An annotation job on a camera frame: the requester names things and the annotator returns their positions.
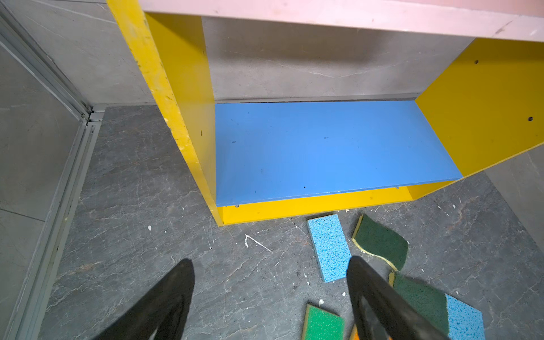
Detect dark green sponge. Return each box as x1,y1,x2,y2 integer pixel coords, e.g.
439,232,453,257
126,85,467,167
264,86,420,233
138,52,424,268
388,271,449,336
351,215,409,271

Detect dark green sponge lower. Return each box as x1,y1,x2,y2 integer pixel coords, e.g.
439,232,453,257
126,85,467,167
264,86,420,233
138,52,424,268
388,271,449,336

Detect bright green sponge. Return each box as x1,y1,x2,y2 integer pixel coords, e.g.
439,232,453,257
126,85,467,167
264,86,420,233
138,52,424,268
301,304,344,340

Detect yellow shelf pink blue boards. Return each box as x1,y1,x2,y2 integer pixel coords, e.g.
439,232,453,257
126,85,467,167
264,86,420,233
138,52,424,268
109,1,543,226

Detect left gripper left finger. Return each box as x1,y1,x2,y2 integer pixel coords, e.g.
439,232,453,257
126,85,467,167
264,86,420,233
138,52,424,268
95,259,195,339

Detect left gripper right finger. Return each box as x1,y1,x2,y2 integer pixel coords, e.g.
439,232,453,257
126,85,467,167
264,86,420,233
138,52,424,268
347,256,448,339

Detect blue sponge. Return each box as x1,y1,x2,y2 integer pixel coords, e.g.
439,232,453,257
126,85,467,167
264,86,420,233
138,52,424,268
446,295,485,340
307,214,351,283

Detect dark green sponge upper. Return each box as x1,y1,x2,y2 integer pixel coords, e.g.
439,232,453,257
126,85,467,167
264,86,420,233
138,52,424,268
351,215,409,271

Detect orange sponge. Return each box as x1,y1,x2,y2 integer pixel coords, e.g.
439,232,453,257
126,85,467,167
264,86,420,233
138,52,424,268
349,325,360,340

